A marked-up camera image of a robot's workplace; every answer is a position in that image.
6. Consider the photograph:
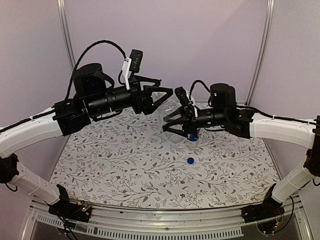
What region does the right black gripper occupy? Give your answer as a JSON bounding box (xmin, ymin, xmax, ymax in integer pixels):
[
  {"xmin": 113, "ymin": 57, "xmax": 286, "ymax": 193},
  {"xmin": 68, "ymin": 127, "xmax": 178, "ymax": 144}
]
[{"xmin": 163, "ymin": 104, "xmax": 228, "ymax": 137}]

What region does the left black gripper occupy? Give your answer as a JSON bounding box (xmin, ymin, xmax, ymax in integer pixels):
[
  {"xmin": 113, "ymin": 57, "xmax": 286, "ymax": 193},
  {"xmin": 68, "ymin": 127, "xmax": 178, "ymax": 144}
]
[{"xmin": 87, "ymin": 75, "xmax": 173, "ymax": 117}]

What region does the small clear bottle white cap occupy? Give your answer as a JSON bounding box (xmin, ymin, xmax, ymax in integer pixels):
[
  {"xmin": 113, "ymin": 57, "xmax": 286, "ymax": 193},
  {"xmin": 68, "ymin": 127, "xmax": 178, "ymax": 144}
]
[{"xmin": 155, "ymin": 97, "xmax": 186, "ymax": 144}]

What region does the clear plastic Pepsi bottle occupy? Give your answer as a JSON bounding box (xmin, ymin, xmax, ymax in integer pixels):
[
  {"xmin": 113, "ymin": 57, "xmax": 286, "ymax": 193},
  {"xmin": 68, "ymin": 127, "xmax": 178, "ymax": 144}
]
[{"xmin": 185, "ymin": 129, "xmax": 200, "ymax": 149}]

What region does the blue bottle cap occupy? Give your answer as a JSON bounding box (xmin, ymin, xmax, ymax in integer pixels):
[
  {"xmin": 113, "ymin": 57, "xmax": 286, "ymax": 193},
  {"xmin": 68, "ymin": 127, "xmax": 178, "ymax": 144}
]
[{"xmin": 187, "ymin": 157, "xmax": 195, "ymax": 165}]

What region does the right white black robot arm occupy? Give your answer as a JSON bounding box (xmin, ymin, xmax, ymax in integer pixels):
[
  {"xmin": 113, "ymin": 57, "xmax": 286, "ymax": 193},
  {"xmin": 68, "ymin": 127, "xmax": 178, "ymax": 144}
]
[{"xmin": 162, "ymin": 83, "xmax": 320, "ymax": 218}]

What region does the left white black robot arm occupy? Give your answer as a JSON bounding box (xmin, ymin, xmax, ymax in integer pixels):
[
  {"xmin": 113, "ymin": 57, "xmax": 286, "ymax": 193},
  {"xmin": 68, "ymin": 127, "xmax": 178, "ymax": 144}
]
[{"xmin": 0, "ymin": 59, "xmax": 173, "ymax": 217}]

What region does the floral patterned table mat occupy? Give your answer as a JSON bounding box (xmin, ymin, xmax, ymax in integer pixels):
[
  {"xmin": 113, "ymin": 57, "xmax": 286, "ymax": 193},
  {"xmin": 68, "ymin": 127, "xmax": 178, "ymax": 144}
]
[{"xmin": 50, "ymin": 109, "xmax": 280, "ymax": 209}]

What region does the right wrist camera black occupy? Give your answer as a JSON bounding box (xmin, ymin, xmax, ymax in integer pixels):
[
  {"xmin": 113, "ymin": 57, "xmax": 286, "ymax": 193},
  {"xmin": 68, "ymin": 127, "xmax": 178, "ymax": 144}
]
[{"xmin": 174, "ymin": 86, "xmax": 198, "ymax": 118}]

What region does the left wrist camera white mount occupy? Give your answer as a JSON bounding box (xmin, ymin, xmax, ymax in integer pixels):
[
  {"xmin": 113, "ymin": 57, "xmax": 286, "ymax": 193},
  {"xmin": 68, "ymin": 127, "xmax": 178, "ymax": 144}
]
[{"xmin": 118, "ymin": 49, "xmax": 143, "ymax": 90}]

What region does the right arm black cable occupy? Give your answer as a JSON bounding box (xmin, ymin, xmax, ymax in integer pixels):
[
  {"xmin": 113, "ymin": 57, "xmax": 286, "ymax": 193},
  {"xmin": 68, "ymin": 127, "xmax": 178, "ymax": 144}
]
[{"xmin": 189, "ymin": 79, "xmax": 212, "ymax": 96}]

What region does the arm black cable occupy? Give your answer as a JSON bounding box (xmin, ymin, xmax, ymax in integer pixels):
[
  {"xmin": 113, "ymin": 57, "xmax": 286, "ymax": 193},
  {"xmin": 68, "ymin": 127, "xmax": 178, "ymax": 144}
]
[
  {"xmin": 189, "ymin": 79, "xmax": 212, "ymax": 96},
  {"xmin": 65, "ymin": 39, "xmax": 127, "ymax": 101}
]

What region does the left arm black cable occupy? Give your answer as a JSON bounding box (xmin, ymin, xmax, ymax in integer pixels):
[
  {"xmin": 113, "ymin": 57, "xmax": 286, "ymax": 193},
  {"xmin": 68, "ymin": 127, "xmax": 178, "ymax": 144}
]
[{"xmin": 65, "ymin": 39, "xmax": 127, "ymax": 101}]

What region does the aluminium front rail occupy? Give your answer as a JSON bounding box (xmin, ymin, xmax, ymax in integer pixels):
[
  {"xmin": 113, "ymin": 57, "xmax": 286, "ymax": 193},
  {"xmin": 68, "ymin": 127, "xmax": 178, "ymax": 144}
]
[{"xmin": 21, "ymin": 195, "xmax": 315, "ymax": 240}]

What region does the left aluminium frame post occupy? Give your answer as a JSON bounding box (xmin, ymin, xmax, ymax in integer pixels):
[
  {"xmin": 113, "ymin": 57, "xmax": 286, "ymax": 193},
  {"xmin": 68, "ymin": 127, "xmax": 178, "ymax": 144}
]
[{"xmin": 56, "ymin": 0, "xmax": 76, "ymax": 69}]

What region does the aluminium frame post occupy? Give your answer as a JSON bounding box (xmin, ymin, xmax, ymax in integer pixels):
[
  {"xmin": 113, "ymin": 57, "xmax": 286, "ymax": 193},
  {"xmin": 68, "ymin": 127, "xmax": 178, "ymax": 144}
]
[
  {"xmin": 245, "ymin": 0, "xmax": 275, "ymax": 106},
  {"xmin": 56, "ymin": 0, "xmax": 76, "ymax": 69}
]

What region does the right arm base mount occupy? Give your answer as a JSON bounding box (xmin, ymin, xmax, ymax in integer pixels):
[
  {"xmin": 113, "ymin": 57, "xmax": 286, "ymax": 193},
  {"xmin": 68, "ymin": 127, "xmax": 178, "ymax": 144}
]
[{"xmin": 241, "ymin": 198, "xmax": 285, "ymax": 235}]

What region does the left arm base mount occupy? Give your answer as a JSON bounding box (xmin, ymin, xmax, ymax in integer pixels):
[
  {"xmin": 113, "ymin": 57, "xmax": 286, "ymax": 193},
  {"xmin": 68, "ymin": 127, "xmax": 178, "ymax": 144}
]
[{"xmin": 48, "ymin": 184, "xmax": 92, "ymax": 223}]

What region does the right aluminium frame post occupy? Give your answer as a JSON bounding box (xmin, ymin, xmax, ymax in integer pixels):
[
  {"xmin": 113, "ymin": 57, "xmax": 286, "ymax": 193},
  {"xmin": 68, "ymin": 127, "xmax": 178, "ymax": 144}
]
[{"xmin": 245, "ymin": 0, "xmax": 275, "ymax": 106}]

